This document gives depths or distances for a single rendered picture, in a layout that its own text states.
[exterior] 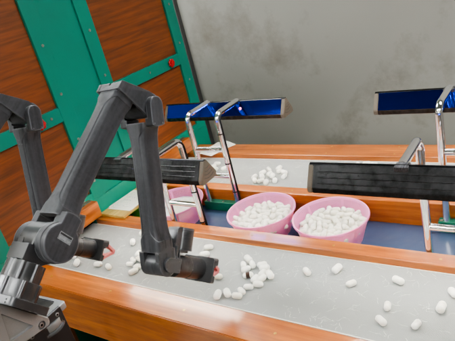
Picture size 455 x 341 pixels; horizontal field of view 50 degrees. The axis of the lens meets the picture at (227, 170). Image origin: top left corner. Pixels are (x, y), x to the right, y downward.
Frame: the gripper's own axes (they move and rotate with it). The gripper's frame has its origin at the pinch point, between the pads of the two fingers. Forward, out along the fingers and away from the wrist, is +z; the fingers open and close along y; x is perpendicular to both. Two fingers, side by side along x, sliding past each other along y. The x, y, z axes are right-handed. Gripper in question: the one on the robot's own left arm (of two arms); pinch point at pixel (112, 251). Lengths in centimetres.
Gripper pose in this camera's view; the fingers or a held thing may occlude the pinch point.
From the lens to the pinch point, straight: 170.4
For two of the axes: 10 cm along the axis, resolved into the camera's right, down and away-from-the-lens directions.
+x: -1.7, 9.7, -1.7
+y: -8.2, -0.4, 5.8
